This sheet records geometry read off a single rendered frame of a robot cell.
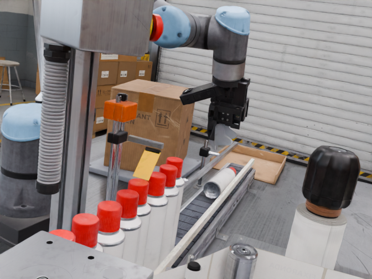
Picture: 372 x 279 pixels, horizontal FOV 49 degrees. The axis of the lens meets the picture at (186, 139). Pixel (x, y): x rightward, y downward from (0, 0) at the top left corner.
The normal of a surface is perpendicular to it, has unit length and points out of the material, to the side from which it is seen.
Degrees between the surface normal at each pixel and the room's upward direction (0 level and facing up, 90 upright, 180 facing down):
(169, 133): 90
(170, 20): 91
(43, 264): 0
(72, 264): 0
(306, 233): 87
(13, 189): 73
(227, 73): 109
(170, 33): 90
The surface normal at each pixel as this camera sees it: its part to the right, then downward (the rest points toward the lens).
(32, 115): 0.12, -0.91
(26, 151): 0.26, 0.29
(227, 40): -0.27, 0.51
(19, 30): 0.87, 0.25
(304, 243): -0.68, 0.11
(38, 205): 0.67, 0.00
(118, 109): -0.35, 0.19
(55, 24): -0.82, 0.03
